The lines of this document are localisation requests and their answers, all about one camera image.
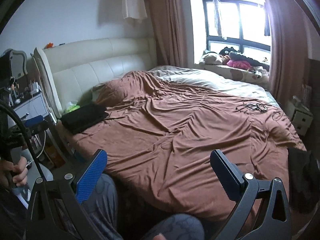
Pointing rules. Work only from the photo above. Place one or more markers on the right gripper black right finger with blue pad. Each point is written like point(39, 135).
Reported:
point(261, 208)

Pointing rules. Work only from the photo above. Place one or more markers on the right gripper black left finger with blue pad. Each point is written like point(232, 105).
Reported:
point(55, 210)

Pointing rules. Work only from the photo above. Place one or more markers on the person's left hand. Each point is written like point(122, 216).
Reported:
point(20, 170)

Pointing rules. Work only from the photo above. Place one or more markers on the person's grey patterned trousers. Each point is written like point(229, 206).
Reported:
point(116, 220)

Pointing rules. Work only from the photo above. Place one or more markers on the black garment at bed edge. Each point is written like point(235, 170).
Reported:
point(303, 180)

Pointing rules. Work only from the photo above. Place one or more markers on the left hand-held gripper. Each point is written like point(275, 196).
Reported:
point(16, 133)

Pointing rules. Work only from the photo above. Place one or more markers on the black folded clothes stack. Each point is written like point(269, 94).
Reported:
point(83, 118)

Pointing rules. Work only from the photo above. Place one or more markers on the green tissue pack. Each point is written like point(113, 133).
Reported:
point(71, 106)

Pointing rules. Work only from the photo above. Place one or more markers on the white bedside drawer cabinet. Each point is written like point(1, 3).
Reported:
point(299, 115)

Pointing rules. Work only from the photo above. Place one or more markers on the white nightstand left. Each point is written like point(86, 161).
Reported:
point(32, 105)

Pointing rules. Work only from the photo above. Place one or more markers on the brown bed cover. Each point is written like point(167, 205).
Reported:
point(159, 136)

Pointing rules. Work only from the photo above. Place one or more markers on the beige bed sheet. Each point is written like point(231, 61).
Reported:
point(214, 81)

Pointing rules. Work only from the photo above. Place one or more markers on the cream padded headboard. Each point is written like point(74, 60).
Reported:
point(68, 72)

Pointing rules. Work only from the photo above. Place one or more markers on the pile of clothes on sill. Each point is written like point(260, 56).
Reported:
point(228, 56)

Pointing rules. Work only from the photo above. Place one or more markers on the brown curtain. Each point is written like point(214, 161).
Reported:
point(169, 30)

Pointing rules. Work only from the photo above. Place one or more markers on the window with black frame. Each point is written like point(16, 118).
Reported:
point(239, 24)

